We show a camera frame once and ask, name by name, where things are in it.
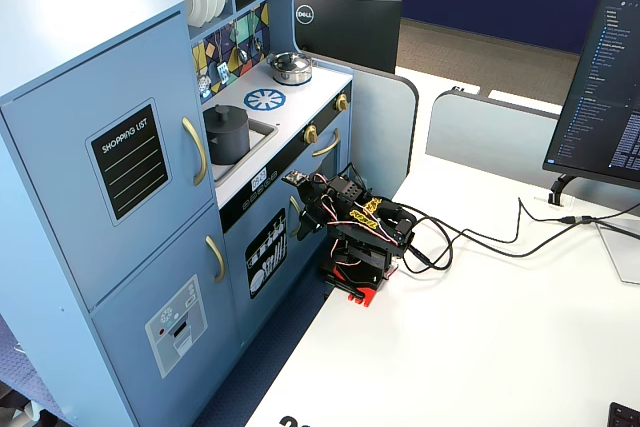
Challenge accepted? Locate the white toy sink basin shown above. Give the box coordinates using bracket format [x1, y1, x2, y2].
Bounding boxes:
[209, 118, 280, 185]

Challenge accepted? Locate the black cable with connector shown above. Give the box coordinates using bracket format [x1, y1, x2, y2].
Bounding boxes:
[399, 196, 640, 274]

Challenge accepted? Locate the black power cable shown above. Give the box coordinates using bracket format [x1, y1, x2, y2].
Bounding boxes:
[409, 204, 640, 273]

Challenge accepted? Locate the hanging toy ladle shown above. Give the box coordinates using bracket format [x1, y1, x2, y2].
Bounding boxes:
[230, 19, 250, 64]

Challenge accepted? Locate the gold oven door handle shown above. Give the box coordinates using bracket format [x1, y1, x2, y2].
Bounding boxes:
[311, 127, 342, 158]

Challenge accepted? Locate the black table clamp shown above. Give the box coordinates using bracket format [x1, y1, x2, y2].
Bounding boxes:
[323, 272, 366, 299]

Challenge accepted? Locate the blue toy kitchen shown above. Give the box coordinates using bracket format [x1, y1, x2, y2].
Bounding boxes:
[0, 0, 355, 427]

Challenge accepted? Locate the gold dishwasher door handle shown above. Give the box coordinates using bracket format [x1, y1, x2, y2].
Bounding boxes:
[288, 195, 303, 238]

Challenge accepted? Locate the gray desk divider panel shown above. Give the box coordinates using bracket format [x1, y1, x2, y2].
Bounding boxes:
[425, 89, 565, 184]

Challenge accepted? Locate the red robot base mount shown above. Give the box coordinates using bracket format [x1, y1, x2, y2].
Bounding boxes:
[322, 259, 400, 308]

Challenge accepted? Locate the gray divider with dark edge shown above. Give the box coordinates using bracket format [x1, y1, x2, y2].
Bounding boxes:
[309, 53, 421, 201]

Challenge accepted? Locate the black Dell monitor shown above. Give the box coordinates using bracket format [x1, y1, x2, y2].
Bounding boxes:
[293, 0, 404, 75]

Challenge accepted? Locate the silver pot glass lid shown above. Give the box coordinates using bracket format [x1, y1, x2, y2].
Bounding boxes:
[268, 51, 312, 73]

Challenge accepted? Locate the hanging toy spatula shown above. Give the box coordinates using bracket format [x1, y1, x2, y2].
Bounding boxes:
[214, 29, 232, 84]

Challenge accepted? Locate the silver toy pot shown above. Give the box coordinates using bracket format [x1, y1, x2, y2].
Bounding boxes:
[266, 57, 314, 86]

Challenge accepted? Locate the dark gray toy pot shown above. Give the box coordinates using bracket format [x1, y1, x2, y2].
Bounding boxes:
[203, 116, 252, 166]

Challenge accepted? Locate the dark gray pot lid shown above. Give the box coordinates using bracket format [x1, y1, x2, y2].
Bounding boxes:
[202, 104, 250, 132]

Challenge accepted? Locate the gold freezer door handle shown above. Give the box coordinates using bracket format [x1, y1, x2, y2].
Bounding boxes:
[205, 235, 227, 284]

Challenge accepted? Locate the hanging toy spoon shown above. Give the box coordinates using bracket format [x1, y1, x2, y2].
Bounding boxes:
[251, 9, 265, 53]

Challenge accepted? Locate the black keyboard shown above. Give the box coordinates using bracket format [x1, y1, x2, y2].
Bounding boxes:
[607, 401, 640, 427]

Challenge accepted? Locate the gold fridge door handle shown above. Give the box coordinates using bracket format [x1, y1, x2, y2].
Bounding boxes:
[181, 116, 208, 187]

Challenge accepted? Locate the hanging toy strainer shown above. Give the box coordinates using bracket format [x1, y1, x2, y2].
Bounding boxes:
[195, 44, 212, 99]

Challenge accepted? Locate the monitor showing code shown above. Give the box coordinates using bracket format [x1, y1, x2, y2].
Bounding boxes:
[542, 0, 640, 191]

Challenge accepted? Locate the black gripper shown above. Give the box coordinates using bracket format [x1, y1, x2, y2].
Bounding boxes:
[296, 172, 342, 242]

